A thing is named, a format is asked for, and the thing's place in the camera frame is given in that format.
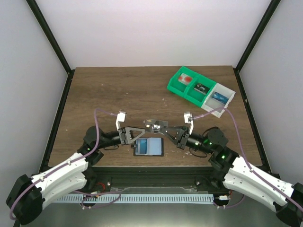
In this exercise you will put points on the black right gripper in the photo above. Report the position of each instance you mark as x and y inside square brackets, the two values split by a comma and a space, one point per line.
[183, 137]

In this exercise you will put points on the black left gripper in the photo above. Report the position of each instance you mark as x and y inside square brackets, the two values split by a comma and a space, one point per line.
[122, 136]

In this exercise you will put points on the black leather card holder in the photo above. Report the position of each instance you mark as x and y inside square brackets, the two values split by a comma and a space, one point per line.
[155, 147]

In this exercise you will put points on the blue VIP credit card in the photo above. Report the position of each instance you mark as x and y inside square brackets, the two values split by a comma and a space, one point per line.
[219, 97]

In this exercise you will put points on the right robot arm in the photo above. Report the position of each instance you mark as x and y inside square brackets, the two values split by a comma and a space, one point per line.
[232, 171]

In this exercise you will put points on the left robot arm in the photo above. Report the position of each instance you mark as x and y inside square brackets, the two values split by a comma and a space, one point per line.
[31, 194]

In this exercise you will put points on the black VIP card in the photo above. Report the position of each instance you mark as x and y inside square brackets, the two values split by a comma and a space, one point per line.
[201, 88]

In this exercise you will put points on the red white card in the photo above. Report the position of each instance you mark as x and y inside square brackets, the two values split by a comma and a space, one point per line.
[185, 79]

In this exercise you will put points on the blue card in bin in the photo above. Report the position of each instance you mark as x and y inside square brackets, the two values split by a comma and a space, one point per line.
[219, 98]

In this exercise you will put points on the green bin middle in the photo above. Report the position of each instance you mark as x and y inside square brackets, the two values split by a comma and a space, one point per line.
[196, 97]

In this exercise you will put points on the green bin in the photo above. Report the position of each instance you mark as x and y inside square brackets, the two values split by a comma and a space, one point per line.
[196, 97]
[178, 88]

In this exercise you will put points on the green bin far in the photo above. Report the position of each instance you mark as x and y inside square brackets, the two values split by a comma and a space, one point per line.
[178, 88]

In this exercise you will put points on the white translucent bin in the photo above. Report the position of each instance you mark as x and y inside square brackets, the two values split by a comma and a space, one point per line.
[215, 106]

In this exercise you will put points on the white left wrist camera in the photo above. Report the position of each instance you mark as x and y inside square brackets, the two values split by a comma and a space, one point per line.
[121, 116]

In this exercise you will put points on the black aluminium front rail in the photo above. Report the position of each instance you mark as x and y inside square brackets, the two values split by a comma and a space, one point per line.
[197, 177]

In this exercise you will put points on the light blue slotted cable duct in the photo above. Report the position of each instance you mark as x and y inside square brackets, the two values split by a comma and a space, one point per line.
[140, 198]

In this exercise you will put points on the black left frame post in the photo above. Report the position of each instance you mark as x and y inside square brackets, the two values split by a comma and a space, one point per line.
[48, 33]

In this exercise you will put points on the black frame post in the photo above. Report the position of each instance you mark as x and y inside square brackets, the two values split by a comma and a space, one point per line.
[48, 33]
[257, 33]

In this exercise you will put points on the black right frame post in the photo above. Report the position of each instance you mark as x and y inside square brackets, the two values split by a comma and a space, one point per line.
[257, 33]

